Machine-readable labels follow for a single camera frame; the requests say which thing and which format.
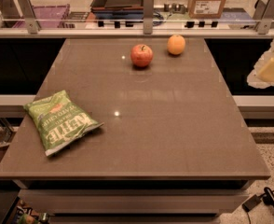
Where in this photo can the left metal railing bracket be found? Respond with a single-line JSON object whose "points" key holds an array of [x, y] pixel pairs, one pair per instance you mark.
{"points": [[28, 17]]}

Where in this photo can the cardboard box with label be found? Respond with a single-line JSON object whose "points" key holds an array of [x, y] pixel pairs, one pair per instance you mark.
{"points": [[205, 9]]}

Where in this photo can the red apple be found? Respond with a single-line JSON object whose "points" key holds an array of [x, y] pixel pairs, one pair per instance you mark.
{"points": [[141, 55]]}

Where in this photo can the green jalapeno chip bag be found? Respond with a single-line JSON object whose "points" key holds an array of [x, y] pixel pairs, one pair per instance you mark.
{"points": [[59, 121]]}

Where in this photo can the orange fruit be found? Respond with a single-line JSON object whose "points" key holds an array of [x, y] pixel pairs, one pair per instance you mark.
{"points": [[176, 45]]}

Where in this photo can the right metal railing bracket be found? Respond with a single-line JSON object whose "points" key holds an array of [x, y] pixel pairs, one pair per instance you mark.
{"points": [[263, 15]]}

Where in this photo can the middle metal railing bracket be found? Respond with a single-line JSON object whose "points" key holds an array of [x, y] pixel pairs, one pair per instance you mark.
{"points": [[148, 16]]}

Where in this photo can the colourful items under table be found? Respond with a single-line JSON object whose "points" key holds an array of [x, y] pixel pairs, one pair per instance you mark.
{"points": [[22, 213]]}

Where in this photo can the purple plastic crate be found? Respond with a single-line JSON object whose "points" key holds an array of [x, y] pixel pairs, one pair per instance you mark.
{"points": [[47, 17]]}

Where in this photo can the black power adapter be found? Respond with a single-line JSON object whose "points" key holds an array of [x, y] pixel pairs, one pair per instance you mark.
{"points": [[251, 203]]}

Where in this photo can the metal railing bracket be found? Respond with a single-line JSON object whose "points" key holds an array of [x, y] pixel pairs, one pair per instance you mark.
{"points": [[263, 15], [148, 16], [28, 17]]}

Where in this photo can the black floor pole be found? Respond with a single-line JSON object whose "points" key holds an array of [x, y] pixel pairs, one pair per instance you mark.
{"points": [[268, 199]]}

